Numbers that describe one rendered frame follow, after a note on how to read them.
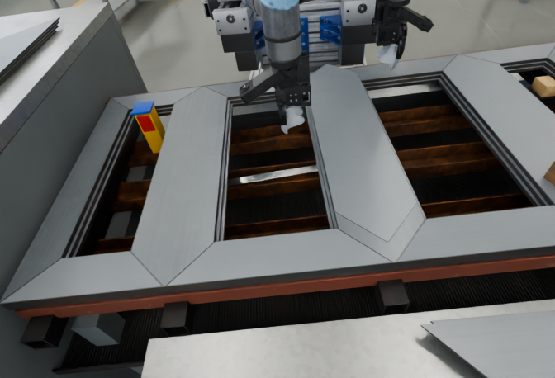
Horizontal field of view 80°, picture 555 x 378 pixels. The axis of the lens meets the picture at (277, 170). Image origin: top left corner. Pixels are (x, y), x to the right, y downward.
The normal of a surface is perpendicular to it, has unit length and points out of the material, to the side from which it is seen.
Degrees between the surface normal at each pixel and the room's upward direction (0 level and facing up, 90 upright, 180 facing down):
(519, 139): 0
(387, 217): 0
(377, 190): 0
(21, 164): 90
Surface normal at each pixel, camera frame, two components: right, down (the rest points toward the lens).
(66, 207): -0.11, -0.70
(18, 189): 0.99, -0.11
